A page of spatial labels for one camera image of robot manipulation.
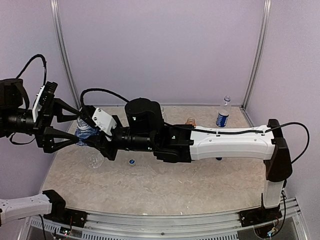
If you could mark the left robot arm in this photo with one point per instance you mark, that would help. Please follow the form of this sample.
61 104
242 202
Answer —
17 117

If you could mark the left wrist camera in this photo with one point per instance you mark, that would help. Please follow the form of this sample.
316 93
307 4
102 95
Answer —
43 99

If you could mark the blue label clear bottle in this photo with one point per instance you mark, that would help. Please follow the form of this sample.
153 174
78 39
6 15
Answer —
224 112

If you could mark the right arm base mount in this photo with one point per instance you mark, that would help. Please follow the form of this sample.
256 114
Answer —
259 215

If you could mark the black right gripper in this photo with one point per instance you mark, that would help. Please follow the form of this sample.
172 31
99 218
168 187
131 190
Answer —
97 142

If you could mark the aluminium frame post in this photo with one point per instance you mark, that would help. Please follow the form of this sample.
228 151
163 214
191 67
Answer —
54 5
258 53

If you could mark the left aluminium frame post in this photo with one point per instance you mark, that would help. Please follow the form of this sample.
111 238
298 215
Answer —
54 5

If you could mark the small blue bottle white cap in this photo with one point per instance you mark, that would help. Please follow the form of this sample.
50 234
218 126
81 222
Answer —
83 131

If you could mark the right aluminium frame post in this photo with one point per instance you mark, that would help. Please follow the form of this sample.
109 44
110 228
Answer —
258 53

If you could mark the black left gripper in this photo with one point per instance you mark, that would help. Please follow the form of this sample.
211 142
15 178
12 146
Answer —
44 134

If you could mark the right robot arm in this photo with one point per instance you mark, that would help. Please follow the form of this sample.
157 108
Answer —
183 143

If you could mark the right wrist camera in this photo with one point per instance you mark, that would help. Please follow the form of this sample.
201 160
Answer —
97 118

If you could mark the aluminium front rail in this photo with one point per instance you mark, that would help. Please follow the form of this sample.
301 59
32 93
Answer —
111 226

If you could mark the orange juice bottle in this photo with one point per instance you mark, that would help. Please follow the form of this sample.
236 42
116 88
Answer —
190 121

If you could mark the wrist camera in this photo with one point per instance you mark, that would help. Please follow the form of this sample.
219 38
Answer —
43 99
97 118

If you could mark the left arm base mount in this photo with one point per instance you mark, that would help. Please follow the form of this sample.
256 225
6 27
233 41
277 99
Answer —
61 214

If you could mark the clear bottle white cap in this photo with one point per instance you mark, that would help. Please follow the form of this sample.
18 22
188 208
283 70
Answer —
164 115

